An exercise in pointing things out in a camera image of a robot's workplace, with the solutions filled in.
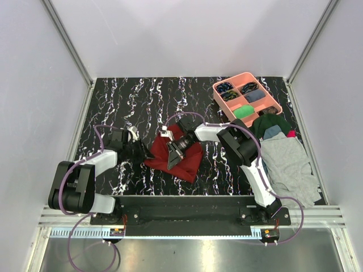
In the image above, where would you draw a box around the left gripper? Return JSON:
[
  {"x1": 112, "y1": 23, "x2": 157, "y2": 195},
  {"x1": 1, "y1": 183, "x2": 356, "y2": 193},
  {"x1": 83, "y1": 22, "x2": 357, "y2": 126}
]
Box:
[{"x1": 124, "y1": 138, "x2": 155, "y2": 164}]

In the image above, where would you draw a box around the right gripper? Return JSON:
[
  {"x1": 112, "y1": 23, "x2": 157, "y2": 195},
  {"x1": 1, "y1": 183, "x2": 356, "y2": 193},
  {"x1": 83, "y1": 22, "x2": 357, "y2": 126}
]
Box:
[{"x1": 167, "y1": 136, "x2": 195, "y2": 170}]

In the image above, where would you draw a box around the red cloth napkin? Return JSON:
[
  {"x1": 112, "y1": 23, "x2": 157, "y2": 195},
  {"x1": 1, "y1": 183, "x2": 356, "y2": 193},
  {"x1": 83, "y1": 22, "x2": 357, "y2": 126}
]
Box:
[{"x1": 144, "y1": 134, "x2": 204, "y2": 184}]

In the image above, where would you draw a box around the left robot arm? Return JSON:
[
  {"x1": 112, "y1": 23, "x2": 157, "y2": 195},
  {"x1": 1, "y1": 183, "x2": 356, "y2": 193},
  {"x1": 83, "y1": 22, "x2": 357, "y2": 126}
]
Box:
[{"x1": 48, "y1": 125, "x2": 154, "y2": 224}]

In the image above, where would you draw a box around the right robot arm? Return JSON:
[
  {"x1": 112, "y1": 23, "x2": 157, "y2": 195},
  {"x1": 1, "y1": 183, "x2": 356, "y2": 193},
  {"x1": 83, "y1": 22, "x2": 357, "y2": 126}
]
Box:
[{"x1": 159, "y1": 118, "x2": 282, "y2": 225}]

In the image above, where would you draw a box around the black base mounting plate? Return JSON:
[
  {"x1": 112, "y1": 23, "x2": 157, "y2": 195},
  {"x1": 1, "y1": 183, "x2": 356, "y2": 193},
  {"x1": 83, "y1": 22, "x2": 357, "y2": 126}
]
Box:
[{"x1": 90, "y1": 195, "x2": 291, "y2": 239}]

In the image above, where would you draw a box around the green rolled cloth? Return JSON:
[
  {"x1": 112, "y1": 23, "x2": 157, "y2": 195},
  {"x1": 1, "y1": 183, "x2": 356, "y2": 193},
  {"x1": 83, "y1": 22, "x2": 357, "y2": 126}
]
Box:
[{"x1": 233, "y1": 105, "x2": 255, "y2": 119}]

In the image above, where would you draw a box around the pink compartment tray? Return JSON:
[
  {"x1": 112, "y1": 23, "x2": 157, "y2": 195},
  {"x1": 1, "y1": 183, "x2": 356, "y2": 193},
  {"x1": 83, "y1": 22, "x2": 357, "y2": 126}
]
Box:
[{"x1": 213, "y1": 72, "x2": 282, "y2": 127}]

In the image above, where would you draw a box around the dark green cloth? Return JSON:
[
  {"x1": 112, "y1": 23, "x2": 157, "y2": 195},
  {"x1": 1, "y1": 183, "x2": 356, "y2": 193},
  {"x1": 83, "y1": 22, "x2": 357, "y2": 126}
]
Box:
[{"x1": 250, "y1": 113, "x2": 292, "y2": 138}]

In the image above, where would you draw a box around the blue rolled cloth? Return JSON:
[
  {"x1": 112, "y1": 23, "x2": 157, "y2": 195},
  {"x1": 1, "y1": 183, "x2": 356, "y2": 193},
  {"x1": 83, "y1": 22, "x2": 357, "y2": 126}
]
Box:
[{"x1": 245, "y1": 89, "x2": 266, "y2": 103}]

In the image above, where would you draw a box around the grey cloth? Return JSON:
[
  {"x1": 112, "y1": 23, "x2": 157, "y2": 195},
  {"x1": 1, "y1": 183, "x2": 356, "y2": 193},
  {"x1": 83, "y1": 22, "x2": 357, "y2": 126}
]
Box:
[{"x1": 261, "y1": 132, "x2": 321, "y2": 208}]

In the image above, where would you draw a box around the magenta cloth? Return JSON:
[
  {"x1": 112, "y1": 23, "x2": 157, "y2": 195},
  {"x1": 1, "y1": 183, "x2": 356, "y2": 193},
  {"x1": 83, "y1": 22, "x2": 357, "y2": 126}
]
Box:
[{"x1": 287, "y1": 130, "x2": 296, "y2": 138}]

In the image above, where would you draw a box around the left aluminium frame post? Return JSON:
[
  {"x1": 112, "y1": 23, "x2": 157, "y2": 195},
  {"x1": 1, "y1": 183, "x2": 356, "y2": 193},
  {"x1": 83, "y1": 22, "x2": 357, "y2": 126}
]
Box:
[{"x1": 40, "y1": 0, "x2": 94, "y2": 87}]

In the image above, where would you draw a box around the aluminium frame post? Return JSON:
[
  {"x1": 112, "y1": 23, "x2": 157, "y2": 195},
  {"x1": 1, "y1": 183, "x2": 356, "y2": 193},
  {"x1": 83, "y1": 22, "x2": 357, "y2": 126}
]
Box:
[
  {"x1": 286, "y1": 0, "x2": 340, "y2": 84},
  {"x1": 40, "y1": 0, "x2": 94, "y2": 87}
]

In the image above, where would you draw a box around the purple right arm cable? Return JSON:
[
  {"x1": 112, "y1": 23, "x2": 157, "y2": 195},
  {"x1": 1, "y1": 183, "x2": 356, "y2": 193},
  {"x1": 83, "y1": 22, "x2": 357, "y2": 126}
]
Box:
[{"x1": 164, "y1": 112, "x2": 306, "y2": 246}]

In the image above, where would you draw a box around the right aluminium frame post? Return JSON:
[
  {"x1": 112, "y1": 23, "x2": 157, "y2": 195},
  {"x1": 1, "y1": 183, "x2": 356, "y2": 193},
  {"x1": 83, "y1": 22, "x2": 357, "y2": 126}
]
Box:
[{"x1": 286, "y1": 0, "x2": 340, "y2": 84}]

